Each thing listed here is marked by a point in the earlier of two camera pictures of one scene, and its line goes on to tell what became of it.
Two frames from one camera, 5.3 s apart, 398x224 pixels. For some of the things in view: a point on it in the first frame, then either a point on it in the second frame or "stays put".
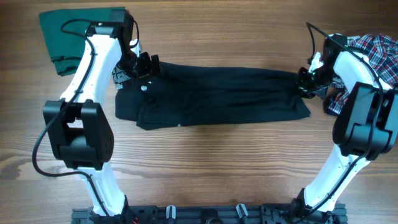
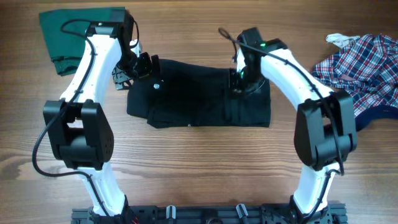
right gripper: (307, 81) -> (234, 80)
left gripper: (147, 70) stays put
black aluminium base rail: (240, 213) stays put
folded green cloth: (65, 32) stays put
